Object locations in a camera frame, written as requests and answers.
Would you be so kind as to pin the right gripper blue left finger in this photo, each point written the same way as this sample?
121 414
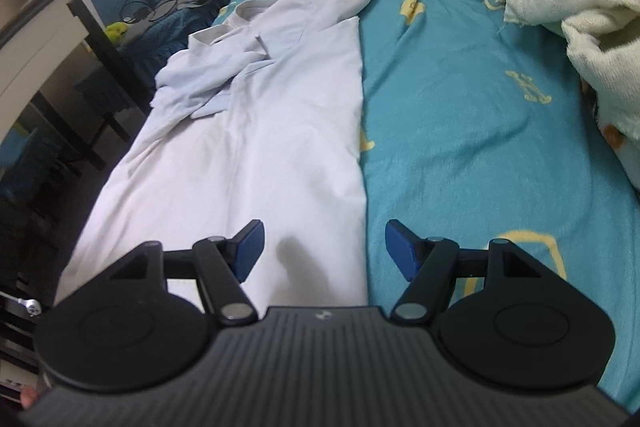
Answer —
235 255

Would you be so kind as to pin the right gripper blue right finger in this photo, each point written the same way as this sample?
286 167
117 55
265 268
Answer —
414 256

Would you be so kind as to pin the white t-shirt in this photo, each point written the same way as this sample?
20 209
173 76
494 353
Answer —
257 118

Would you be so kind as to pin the person's left hand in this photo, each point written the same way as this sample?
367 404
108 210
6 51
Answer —
28 397

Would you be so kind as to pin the teal patterned bed sheet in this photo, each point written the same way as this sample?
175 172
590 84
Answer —
477 129

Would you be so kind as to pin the yellow green plush toy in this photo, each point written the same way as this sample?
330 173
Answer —
116 32

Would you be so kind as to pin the white desk with dark top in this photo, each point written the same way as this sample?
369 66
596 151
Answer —
38 40

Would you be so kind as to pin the grey cloth on chair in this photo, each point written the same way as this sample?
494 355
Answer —
140 16

